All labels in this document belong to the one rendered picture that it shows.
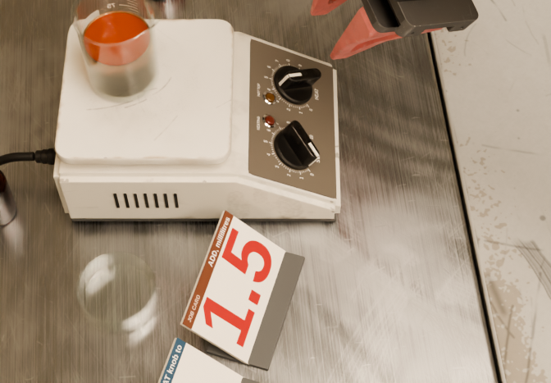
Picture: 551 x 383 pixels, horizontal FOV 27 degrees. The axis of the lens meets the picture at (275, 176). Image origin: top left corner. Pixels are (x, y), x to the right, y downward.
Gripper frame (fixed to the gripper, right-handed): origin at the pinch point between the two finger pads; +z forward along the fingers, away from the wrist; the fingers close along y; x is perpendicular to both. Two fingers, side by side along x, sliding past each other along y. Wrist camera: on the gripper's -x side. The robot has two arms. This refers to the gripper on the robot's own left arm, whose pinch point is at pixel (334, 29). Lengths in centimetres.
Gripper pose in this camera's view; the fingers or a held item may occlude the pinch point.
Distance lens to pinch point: 79.9
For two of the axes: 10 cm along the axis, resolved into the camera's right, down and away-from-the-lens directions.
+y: 3.8, 8.9, -2.5
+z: -5.1, 4.2, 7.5
